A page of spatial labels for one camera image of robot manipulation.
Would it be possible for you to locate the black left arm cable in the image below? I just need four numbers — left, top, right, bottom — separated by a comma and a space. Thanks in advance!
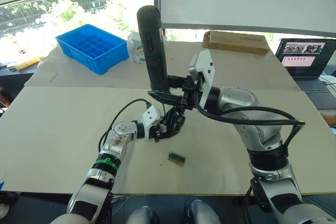
98, 99, 152, 154

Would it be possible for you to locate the blue plastic compartment bin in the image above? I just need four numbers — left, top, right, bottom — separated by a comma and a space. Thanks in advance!
55, 24, 131, 76

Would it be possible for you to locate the open laptop computer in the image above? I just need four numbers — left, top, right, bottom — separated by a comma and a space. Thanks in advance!
275, 37, 336, 110

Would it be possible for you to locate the brown cardboard box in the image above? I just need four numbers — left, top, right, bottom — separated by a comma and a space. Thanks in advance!
202, 30, 270, 56

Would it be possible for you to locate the black electric screwdriver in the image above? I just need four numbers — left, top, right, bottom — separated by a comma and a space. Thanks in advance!
136, 5, 172, 116

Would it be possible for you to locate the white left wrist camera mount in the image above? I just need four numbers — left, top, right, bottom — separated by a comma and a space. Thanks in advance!
141, 105, 166, 140

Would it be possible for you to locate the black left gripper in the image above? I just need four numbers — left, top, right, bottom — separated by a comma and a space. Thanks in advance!
153, 106, 185, 144

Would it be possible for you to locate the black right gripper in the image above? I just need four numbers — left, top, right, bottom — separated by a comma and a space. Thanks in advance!
147, 74, 206, 112

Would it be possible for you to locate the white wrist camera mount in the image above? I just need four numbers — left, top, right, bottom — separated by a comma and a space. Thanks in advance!
188, 49, 217, 112
141, 105, 166, 140

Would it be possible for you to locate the grey rounded shape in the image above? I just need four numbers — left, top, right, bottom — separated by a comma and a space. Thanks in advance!
184, 199, 222, 224
127, 205, 159, 224

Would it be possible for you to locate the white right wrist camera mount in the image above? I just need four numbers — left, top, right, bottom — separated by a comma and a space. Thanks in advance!
188, 49, 217, 112

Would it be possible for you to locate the black side desk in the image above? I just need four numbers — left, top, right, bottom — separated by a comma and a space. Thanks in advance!
0, 66, 36, 116

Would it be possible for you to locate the small green wooden block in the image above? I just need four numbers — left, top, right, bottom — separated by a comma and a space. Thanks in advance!
167, 151, 187, 168

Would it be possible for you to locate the yellow flat object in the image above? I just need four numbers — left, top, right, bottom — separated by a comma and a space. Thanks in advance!
13, 56, 40, 71

